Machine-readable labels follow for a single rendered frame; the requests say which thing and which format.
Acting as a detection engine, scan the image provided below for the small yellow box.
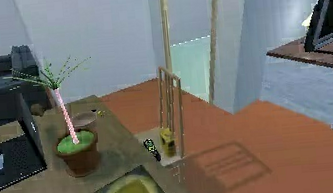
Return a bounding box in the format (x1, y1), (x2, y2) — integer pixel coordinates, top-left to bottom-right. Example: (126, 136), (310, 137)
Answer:
(158, 126), (179, 159)

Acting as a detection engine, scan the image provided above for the beige wooden chair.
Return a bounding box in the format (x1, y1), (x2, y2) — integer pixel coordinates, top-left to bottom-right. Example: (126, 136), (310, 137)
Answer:
(128, 64), (189, 169)

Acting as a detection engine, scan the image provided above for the black remote control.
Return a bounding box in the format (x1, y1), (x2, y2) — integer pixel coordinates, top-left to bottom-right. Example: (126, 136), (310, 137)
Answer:
(142, 137), (162, 164)

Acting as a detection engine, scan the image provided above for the potted plant with pink stem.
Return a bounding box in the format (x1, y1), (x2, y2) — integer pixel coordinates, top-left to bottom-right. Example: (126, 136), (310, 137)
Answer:
(2, 54), (103, 183)

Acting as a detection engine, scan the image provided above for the grey-brown table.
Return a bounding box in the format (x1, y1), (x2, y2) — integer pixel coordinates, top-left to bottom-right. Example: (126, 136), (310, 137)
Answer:
(0, 86), (195, 193)

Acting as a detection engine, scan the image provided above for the dark brown television stand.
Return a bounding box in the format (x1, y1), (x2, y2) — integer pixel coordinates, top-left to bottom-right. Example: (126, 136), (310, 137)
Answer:
(265, 35), (333, 80)

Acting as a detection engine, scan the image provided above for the black laptop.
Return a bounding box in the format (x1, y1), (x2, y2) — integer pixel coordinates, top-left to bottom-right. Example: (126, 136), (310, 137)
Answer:
(0, 90), (50, 193)

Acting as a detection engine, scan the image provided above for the dark grey sofa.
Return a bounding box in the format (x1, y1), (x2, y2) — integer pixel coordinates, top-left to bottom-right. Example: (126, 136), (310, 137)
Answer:
(0, 43), (55, 133)

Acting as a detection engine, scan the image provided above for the beige wooden door frame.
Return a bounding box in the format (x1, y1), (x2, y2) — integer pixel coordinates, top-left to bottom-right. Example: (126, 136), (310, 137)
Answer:
(159, 0), (230, 109)

